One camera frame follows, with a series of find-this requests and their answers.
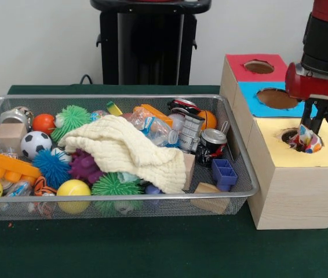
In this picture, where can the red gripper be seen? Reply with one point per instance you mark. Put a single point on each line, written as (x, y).
(309, 88)

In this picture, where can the colourful dotted cloth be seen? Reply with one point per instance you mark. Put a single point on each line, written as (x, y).
(307, 142)

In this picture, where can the cream waffle cloth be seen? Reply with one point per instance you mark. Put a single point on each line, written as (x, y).
(123, 144)

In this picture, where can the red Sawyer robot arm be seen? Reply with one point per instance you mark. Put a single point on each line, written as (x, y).
(326, 37)

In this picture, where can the wooden box with three holes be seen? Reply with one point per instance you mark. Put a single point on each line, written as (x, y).
(297, 188)

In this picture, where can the silver mesh bin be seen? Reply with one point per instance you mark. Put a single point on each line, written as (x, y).
(152, 207)

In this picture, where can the dark green table cloth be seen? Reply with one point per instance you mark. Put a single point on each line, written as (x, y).
(152, 249)

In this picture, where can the purple spiky ball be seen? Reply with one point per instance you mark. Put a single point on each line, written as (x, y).
(84, 168)

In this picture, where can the green spiky ball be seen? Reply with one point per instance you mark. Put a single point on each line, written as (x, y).
(71, 118)

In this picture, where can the plain yellow ball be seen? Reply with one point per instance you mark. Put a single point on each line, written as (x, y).
(73, 189)

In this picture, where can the blue spiky ball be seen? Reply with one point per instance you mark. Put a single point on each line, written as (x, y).
(52, 168)

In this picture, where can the plain orange ball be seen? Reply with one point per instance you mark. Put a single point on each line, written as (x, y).
(43, 124)

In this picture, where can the black and white soccer ball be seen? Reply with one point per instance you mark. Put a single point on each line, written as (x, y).
(36, 144)

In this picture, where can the wooden cube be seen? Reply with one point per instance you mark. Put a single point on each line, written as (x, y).
(9, 136)

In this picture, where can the orange toy brick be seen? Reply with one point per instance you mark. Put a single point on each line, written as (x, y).
(4, 165)

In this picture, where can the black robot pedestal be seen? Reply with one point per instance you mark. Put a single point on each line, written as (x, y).
(149, 43)

